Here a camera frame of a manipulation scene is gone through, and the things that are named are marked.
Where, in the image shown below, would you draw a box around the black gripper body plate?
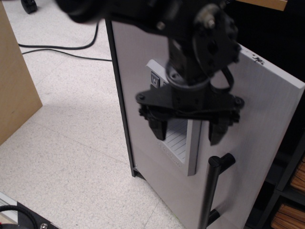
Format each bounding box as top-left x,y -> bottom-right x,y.
136,84 -> 244,125

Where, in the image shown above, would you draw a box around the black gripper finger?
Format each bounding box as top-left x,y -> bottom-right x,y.
208,120 -> 233,146
148,117 -> 170,141

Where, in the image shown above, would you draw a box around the grey toy fridge door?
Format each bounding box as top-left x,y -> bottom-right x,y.
107,22 -> 305,229

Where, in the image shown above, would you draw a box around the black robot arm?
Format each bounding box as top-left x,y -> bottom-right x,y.
57,0 -> 244,145

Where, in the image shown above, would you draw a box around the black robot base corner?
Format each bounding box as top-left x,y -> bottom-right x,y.
0,200 -> 60,229

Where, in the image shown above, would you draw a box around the upper woven wicker basket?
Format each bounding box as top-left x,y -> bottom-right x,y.
290,156 -> 305,194

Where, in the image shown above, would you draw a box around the woven wicker basket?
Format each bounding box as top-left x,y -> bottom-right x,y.
271,204 -> 305,229
290,156 -> 305,194

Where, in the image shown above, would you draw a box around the lower woven wicker basket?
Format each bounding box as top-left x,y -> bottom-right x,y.
271,204 -> 305,229

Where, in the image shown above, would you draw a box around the tan wooden top panel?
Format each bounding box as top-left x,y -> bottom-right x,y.
237,0 -> 288,11

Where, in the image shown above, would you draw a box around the tan wooden board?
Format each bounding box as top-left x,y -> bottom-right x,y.
0,3 -> 42,144

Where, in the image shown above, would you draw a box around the black caster wheel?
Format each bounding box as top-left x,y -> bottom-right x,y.
20,0 -> 38,14

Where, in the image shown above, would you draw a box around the thick black floor cable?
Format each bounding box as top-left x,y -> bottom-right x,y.
18,21 -> 100,50

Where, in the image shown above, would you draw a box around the black braided cable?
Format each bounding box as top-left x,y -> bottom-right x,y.
0,204 -> 36,229

